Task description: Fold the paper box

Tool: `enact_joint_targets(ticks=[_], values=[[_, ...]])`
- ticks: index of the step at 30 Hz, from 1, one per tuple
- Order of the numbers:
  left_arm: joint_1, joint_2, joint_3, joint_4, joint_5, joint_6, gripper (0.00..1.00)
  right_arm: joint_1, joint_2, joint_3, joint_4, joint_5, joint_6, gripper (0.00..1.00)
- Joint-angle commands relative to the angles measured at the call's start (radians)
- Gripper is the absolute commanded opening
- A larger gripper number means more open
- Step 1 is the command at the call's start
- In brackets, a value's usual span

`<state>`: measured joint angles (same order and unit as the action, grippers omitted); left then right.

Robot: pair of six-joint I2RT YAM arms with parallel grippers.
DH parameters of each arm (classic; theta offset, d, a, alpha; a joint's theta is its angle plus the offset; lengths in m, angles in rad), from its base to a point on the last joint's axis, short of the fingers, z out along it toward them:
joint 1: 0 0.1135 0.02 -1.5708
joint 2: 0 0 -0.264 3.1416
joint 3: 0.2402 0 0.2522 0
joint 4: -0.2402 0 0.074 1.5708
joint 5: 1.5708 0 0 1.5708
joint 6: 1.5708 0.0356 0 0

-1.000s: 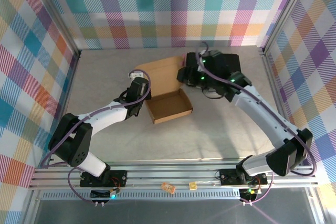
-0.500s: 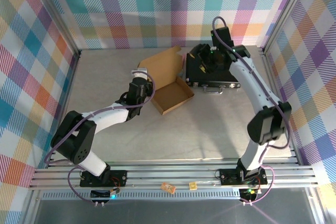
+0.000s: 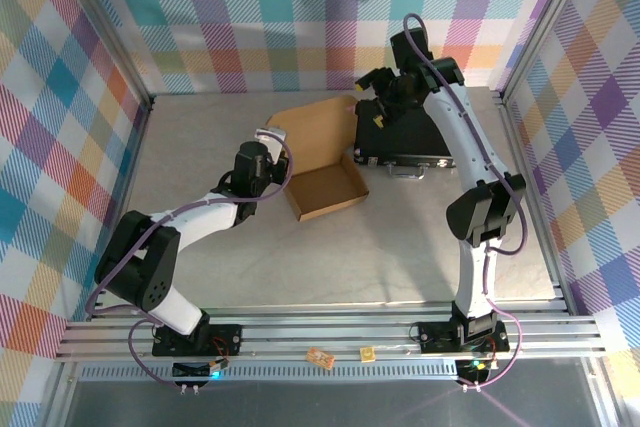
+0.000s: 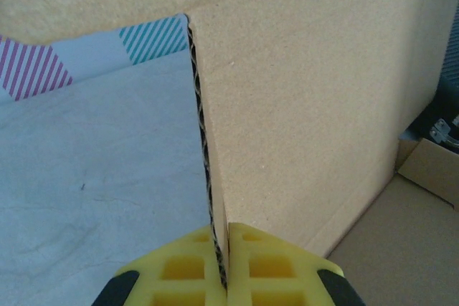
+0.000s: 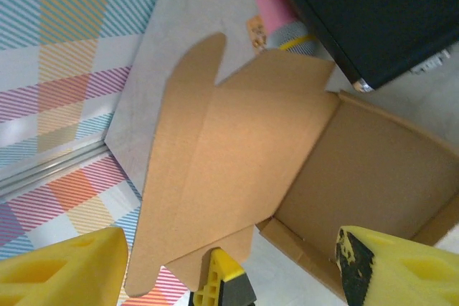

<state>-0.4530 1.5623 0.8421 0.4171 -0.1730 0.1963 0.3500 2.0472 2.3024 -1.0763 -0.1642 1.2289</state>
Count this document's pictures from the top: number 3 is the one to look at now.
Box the brown cardboard folding box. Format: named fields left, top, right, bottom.
left=264, top=93, right=372, bottom=224

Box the black hard case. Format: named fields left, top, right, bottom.
left=353, top=96, right=457, bottom=183

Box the orange paper tag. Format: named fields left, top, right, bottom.
left=305, top=346, right=336, bottom=369

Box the perforated metal strip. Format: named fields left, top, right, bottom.
left=78, top=364, right=464, bottom=382

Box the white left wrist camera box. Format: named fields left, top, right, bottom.
left=254, top=127, right=289, bottom=149

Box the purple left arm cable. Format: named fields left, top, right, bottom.
left=85, top=132, right=298, bottom=390

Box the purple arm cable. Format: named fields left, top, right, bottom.
left=402, top=12, right=531, bottom=390
left=85, top=132, right=298, bottom=390

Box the aluminium table side rail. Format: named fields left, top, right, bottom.
left=87, top=96, right=154, bottom=322
left=492, top=89, right=574, bottom=318

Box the aluminium mounting rail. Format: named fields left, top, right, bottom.
left=53, top=299, right=610, bottom=364

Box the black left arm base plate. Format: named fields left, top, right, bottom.
left=151, top=323, right=244, bottom=358

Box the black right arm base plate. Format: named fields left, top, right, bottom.
left=416, top=318, right=511, bottom=355

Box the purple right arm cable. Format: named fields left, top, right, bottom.
left=402, top=12, right=531, bottom=390

